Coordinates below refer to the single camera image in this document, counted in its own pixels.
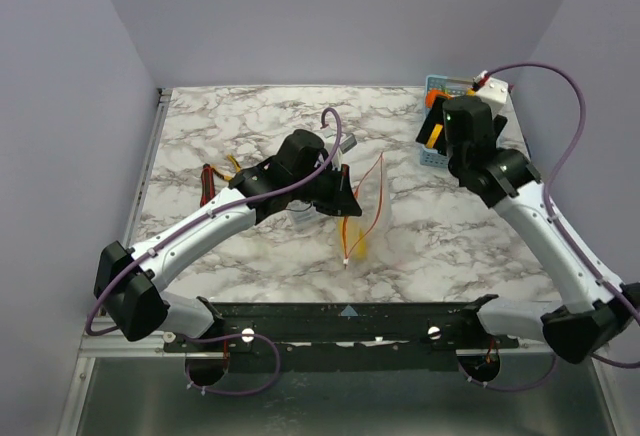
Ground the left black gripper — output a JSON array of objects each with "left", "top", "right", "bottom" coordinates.
[{"left": 290, "top": 162, "right": 363, "bottom": 217}]

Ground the clear zip top bag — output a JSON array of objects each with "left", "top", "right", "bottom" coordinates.
[{"left": 337, "top": 152, "right": 392, "bottom": 269}]

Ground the yellow toy corn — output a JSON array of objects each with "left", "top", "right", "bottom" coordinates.
[{"left": 340, "top": 217, "right": 373, "bottom": 265}]

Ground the blue plastic basket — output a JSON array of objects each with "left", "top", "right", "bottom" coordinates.
[{"left": 417, "top": 74, "right": 473, "bottom": 168}]

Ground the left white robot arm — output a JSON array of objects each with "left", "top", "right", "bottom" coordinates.
[{"left": 94, "top": 129, "right": 362, "bottom": 351}]

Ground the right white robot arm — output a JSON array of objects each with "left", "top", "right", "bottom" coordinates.
[{"left": 417, "top": 92, "right": 639, "bottom": 364}]

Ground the orange toy pumpkin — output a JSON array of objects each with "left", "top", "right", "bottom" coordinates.
[{"left": 425, "top": 89, "right": 449, "bottom": 108}]

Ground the red black utility knife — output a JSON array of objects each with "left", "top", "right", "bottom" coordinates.
[{"left": 200, "top": 164, "right": 216, "bottom": 207}]

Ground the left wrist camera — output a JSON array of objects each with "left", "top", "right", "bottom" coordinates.
[{"left": 320, "top": 127, "right": 357, "bottom": 154}]

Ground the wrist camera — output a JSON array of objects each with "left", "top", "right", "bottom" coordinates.
[
  {"left": 320, "top": 127, "right": 357, "bottom": 154},
  {"left": 472, "top": 71, "right": 509, "bottom": 116}
]

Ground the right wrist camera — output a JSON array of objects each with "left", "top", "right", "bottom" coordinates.
[{"left": 472, "top": 71, "right": 509, "bottom": 116}]

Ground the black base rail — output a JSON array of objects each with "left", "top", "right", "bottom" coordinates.
[{"left": 164, "top": 300, "right": 518, "bottom": 373}]

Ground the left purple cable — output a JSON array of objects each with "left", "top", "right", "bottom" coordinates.
[{"left": 84, "top": 108, "right": 343, "bottom": 338}]

